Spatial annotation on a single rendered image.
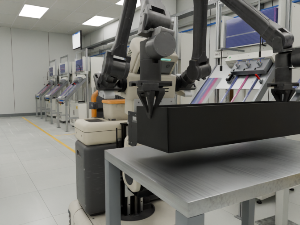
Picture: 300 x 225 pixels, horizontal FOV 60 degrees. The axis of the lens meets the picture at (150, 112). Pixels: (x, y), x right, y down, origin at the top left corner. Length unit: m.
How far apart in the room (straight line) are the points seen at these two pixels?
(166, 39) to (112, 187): 0.50
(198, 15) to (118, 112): 0.69
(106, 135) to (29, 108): 8.79
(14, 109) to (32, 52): 2.06
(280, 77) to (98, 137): 0.93
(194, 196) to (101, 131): 1.00
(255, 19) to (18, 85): 9.43
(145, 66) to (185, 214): 0.37
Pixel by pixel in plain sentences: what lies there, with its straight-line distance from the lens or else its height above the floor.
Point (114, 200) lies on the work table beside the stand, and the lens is 0.90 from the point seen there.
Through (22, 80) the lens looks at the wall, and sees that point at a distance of 10.13.
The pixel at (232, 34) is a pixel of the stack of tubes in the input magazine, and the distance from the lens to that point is 2.73.
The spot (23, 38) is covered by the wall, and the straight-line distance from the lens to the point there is 10.28.
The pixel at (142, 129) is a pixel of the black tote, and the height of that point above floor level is 0.88.
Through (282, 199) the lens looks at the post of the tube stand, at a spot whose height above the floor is 0.22.
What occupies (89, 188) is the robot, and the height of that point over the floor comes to 0.46.
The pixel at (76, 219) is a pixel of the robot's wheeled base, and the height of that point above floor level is 0.25.
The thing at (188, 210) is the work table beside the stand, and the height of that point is 0.78.
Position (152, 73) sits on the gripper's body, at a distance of 0.68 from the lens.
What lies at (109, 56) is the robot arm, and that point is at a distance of 1.08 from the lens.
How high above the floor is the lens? 1.00
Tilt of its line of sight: 6 degrees down
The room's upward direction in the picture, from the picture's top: straight up
